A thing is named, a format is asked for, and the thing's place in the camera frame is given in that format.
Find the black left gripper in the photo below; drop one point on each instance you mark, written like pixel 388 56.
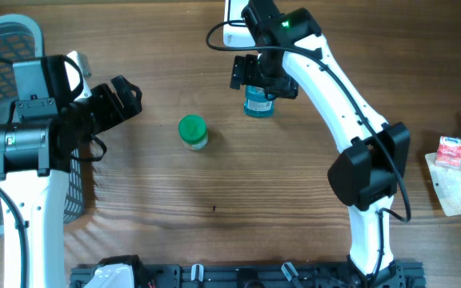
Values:
pixel 114 113

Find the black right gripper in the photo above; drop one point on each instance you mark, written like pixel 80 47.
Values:
pixel 243 74

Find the blue mouthwash bottle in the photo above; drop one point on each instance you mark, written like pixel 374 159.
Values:
pixel 256 105

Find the green lid jar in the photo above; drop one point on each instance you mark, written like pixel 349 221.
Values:
pixel 192 130

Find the red tissue packet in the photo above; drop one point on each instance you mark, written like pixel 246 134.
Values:
pixel 449 152

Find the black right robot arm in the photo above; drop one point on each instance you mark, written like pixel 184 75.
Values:
pixel 284 53

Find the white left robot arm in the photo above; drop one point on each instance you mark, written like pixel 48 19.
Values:
pixel 51 117

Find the white barcode scanner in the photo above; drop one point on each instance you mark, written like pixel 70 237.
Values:
pixel 236 34

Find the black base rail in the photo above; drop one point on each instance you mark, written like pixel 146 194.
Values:
pixel 318 275

